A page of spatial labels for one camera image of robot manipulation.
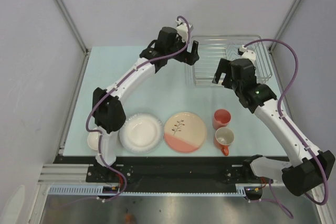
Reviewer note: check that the white scalloped plate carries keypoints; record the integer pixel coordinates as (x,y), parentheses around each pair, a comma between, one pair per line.
(141,133)

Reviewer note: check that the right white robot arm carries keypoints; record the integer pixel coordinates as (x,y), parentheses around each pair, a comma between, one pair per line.
(308,166)

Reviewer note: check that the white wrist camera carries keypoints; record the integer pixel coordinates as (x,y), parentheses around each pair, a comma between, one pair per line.
(247,54)
(182,30)

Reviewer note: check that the metal wire dish rack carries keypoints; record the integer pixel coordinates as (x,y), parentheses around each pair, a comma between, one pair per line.
(211,48)

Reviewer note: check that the orange mug white inside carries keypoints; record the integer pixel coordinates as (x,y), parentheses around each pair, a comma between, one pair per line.
(223,138)

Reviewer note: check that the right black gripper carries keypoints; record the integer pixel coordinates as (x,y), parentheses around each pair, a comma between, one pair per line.
(223,67)

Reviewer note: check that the white slotted cable duct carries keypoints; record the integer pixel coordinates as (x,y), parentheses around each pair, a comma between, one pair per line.
(92,190)

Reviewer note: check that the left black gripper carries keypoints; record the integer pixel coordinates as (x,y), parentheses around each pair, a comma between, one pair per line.
(190,58)

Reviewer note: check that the white bowl orange outside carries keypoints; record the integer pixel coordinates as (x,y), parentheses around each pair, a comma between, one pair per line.
(93,140)

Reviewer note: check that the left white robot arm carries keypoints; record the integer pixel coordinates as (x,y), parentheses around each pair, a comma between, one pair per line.
(107,104)

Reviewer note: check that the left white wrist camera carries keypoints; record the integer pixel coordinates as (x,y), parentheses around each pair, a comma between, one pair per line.
(182,30)

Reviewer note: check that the pink beige leaf plate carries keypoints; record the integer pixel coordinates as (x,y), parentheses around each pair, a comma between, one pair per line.
(185,132)

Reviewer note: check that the aluminium frame post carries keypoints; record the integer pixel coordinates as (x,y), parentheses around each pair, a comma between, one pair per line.
(71,25)
(288,17)

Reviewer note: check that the left aluminium frame post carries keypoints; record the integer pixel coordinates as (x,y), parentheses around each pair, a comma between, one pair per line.
(71,25)

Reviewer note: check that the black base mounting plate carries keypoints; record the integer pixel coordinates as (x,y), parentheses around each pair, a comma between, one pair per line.
(170,174)

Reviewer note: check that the coral pink cup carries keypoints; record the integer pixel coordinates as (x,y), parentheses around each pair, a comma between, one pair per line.
(221,118)

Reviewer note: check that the right aluminium frame post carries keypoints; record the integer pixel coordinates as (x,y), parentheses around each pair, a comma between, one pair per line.
(288,17)

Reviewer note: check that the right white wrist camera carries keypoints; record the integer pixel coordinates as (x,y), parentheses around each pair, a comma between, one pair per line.
(247,54)

